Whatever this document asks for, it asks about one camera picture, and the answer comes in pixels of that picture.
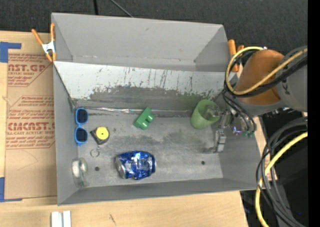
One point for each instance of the green notched toy block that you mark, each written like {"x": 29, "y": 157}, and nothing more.
{"x": 143, "y": 119}

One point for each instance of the crushed blue drink can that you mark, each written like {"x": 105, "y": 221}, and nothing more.
{"x": 136, "y": 164}

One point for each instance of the grey metal bin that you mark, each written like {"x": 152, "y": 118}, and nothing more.
{"x": 175, "y": 143}

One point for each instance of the brown cardboard board, red print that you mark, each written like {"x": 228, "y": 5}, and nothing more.
{"x": 30, "y": 166}

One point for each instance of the yellow and grey tape measure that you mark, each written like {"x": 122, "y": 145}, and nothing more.
{"x": 101, "y": 134}

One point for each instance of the clear glass jar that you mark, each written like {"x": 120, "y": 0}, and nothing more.
{"x": 79, "y": 171}

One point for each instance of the green plastic cup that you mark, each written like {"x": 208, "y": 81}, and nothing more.
{"x": 199, "y": 118}

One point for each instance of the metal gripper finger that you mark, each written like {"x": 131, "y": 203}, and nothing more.
{"x": 213, "y": 113}
{"x": 221, "y": 141}

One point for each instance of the blue sunglasses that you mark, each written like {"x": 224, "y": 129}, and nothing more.
{"x": 81, "y": 127}

